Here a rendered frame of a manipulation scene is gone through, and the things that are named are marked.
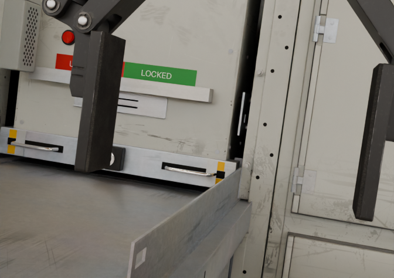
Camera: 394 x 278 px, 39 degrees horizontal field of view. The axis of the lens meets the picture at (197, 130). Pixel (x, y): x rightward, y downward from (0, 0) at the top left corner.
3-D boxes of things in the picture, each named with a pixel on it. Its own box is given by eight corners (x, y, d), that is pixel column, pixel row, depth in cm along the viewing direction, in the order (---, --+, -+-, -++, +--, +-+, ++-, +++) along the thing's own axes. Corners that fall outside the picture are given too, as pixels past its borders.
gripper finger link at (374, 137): (373, 68, 27) (389, 70, 27) (352, 208, 28) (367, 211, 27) (379, 62, 24) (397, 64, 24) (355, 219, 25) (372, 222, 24)
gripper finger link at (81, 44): (101, -2, 28) (47, -7, 28) (89, 98, 28) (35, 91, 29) (112, 4, 29) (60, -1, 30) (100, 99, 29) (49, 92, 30)
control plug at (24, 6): (17, 70, 113) (27, -17, 112) (-4, 67, 114) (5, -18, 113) (36, 73, 120) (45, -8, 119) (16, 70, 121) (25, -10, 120)
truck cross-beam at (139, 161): (233, 191, 114) (236, 162, 114) (-3, 152, 125) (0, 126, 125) (236, 188, 119) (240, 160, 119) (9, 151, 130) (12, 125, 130)
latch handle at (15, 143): (51, 152, 118) (52, 148, 118) (6, 145, 120) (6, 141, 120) (63, 150, 123) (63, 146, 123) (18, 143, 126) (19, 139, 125)
